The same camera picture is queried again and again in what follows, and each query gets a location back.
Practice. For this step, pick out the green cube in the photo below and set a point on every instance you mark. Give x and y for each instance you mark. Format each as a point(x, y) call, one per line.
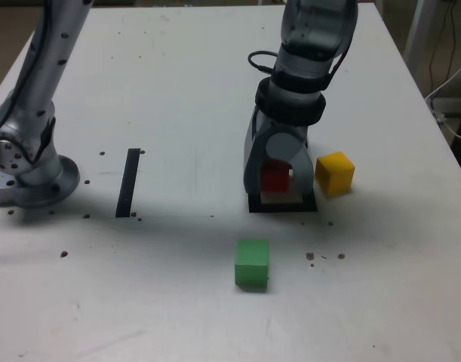
point(251, 265)

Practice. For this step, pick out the red cube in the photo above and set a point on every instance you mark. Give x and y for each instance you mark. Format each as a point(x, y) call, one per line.
point(275, 179)

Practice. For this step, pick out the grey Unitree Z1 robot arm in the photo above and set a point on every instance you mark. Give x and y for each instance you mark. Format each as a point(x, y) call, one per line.
point(37, 75)

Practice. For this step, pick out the white background post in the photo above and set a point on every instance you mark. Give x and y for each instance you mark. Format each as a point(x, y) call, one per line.
point(417, 30)

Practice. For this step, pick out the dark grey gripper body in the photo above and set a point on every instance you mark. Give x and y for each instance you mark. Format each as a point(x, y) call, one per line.
point(290, 127)

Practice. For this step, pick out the black tape strip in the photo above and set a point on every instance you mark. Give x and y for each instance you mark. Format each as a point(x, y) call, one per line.
point(127, 184)

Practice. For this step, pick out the yellow cube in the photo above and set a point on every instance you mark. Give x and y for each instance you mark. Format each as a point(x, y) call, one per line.
point(334, 173)

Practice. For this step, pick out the black tape square outline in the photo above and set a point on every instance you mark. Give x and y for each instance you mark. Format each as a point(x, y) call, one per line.
point(283, 208)

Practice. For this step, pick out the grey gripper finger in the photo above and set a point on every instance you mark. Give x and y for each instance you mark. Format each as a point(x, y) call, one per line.
point(286, 147)
point(252, 158)

